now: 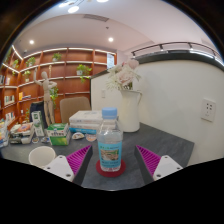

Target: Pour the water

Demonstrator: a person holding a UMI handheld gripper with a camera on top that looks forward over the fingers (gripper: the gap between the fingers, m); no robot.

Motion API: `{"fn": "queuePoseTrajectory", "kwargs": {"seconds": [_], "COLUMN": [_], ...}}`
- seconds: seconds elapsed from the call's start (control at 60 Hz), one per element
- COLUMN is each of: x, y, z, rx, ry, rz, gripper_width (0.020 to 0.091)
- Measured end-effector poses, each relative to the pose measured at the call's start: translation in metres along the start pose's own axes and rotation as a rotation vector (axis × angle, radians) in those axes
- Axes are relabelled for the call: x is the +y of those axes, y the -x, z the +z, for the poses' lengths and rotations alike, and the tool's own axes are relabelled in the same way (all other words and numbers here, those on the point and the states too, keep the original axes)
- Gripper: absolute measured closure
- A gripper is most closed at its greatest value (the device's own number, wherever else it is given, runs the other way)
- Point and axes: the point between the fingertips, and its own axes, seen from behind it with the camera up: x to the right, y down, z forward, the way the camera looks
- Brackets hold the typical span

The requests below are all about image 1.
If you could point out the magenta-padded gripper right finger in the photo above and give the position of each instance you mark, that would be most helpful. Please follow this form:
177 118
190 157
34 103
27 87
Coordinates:
156 164

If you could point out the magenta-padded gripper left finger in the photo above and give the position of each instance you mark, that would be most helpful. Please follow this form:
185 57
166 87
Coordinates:
68 162

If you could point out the clear blue-capped water bottle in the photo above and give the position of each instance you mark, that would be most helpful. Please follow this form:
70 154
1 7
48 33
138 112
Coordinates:
109 143

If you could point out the white cup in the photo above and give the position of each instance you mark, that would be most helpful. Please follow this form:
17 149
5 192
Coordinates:
41 156

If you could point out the small white patterned dish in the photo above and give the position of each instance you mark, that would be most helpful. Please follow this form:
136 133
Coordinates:
78 135

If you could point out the green and white tissue box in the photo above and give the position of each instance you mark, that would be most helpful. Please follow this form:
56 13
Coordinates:
59 133

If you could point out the flat round red coaster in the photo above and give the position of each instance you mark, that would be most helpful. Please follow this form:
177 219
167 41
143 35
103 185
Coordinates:
110 172

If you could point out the stack of white books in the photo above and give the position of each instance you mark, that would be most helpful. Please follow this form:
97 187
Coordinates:
86 121

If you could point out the green and white standing card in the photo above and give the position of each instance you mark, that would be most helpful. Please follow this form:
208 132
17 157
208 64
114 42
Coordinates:
38 123

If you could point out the stack of colourful books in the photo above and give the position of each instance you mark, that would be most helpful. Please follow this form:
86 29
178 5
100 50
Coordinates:
22 132

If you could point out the brown padded chair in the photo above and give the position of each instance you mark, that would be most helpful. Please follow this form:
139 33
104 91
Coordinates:
74 107

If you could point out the white ceramic pitcher vase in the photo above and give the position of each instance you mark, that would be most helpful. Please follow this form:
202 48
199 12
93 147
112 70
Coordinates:
129 111

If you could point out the dark office chair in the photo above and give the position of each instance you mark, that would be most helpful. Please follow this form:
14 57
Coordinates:
37 112

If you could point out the wooden artist mannequin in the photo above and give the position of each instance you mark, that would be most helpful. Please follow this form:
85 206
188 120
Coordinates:
47 95

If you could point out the pink and white flower bouquet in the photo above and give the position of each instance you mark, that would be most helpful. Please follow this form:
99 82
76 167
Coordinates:
123 75

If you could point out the black metal railing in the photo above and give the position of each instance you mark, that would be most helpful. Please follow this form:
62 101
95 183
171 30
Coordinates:
173 47

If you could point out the white wall power socket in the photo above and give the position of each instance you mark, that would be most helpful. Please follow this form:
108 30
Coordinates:
208 109

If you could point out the wooden wall shelf unit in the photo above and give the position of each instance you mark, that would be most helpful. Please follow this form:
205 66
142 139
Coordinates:
43 80

